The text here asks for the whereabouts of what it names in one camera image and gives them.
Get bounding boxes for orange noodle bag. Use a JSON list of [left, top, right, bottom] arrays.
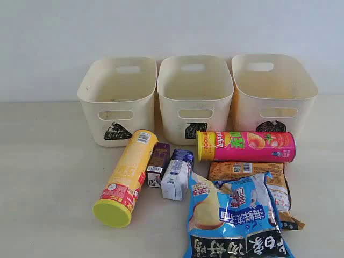
[[207, 162, 305, 230]]

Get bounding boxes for white blue milk carton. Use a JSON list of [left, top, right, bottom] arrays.
[[161, 149, 194, 201]]

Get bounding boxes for left cream bin, triangle mark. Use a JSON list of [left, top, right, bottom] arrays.
[[77, 57, 157, 147]]

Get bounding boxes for blue noodle bag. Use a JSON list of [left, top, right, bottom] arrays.
[[184, 172, 294, 257]]

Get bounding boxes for middle cream bin, square mark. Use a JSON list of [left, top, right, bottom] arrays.
[[157, 55, 234, 145]]

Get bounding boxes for purple drink carton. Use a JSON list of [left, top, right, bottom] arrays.
[[146, 142, 170, 188]]

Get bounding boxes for pink Lays chips can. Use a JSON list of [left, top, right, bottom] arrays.
[[196, 131, 296, 163]]

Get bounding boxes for right cream bin, circle mark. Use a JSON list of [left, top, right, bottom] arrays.
[[231, 54, 318, 138]]

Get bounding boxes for yellow chips can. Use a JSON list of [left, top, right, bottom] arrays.
[[92, 130, 158, 228]]

